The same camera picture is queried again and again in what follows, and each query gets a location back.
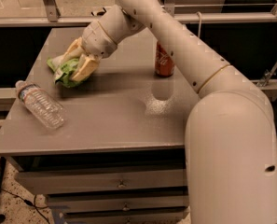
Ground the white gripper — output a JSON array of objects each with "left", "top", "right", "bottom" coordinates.
[{"left": 62, "top": 21, "right": 118, "bottom": 82}]

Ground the green rice chip bag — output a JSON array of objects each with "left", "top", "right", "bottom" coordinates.
[{"left": 47, "top": 56, "right": 81, "bottom": 88}]

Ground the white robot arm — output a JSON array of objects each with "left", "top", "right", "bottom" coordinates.
[{"left": 63, "top": 0, "right": 277, "bottom": 224}]

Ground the white cable on rail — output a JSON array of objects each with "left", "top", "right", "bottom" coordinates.
[{"left": 195, "top": 11, "right": 203, "bottom": 39}]

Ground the black floor cable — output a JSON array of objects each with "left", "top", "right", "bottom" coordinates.
[{"left": 0, "top": 177, "right": 51, "bottom": 224}]

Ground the metal window rail frame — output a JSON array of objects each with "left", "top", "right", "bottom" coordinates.
[{"left": 0, "top": 0, "right": 277, "bottom": 27}]

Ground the clear plastic water bottle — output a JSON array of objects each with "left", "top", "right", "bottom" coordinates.
[{"left": 15, "top": 80, "right": 65, "bottom": 130}]

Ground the grey drawer cabinet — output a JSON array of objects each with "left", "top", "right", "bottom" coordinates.
[{"left": 0, "top": 28, "right": 198, "bottom": 224}]

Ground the orange cola can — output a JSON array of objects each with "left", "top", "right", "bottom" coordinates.
[{"left": 155, "top": 42, "right": 174, "bottom": 77}]

